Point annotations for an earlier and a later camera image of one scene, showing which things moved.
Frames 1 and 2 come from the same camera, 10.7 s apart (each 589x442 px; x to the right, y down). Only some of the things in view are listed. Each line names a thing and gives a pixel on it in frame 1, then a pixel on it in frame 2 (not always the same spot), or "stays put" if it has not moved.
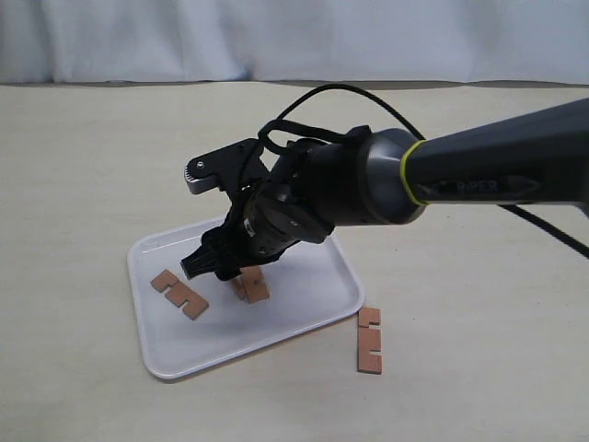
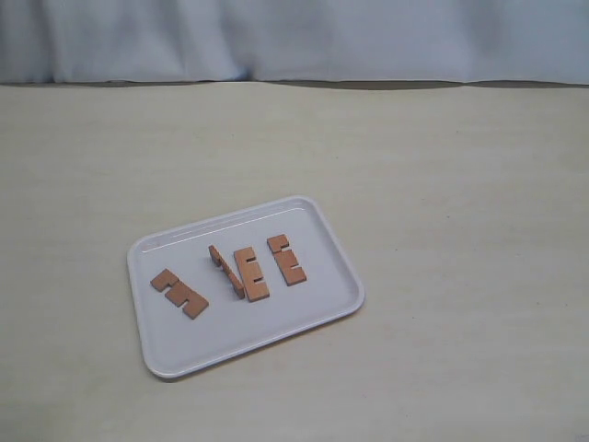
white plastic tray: [310, 284] stays put
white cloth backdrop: [507, 41] stays put
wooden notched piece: [179, 293] stays put
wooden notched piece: [369, 339] → [285, 259]
